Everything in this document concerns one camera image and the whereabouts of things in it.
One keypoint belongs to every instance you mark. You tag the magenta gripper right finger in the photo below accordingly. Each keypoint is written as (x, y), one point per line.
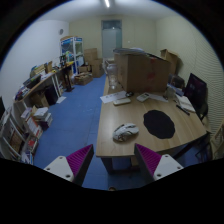
(154, 166)

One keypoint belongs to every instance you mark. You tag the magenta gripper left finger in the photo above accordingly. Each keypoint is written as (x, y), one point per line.
(73, 167)

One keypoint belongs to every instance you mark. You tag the round black mouse pad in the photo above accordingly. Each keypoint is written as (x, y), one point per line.
(159, 124)

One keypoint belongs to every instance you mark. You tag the stack of books on floor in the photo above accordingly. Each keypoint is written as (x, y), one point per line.
(42, 116)

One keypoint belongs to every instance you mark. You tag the white book rack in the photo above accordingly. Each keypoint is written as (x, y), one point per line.
(19, 143)

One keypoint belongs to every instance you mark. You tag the black pen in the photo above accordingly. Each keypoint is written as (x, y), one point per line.
(182, 109)

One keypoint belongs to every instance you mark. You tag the white calculator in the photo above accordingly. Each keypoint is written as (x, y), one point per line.
(143, 97)

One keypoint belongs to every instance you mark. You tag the white remote control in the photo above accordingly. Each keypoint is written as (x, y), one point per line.
(121, 101)

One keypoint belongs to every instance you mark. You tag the white paper sheet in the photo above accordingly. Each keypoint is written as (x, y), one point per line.
(112, 97)

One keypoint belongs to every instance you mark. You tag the black monitor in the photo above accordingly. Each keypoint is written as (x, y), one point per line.
(196, 91)

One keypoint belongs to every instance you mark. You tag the low cardboard box on floor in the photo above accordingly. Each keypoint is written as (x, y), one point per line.
(83, 79)

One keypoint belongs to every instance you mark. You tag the side desk with clutter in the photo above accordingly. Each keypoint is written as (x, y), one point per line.
(53, 77)

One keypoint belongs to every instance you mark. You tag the large cardboard box on table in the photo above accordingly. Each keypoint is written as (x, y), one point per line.
(139, 71)

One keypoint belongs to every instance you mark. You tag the clear glass jar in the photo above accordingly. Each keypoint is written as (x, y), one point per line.
(112, 74)

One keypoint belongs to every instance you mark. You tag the open cardboard box right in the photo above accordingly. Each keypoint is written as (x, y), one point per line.
(171, 57)

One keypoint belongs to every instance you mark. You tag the stacked cardboard boxes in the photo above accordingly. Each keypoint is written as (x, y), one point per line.
(92, 59)

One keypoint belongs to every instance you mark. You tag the grey door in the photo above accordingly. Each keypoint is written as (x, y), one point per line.
(111, 37)

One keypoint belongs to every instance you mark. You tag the ceiling light tube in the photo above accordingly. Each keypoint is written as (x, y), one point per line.
(107, 3)

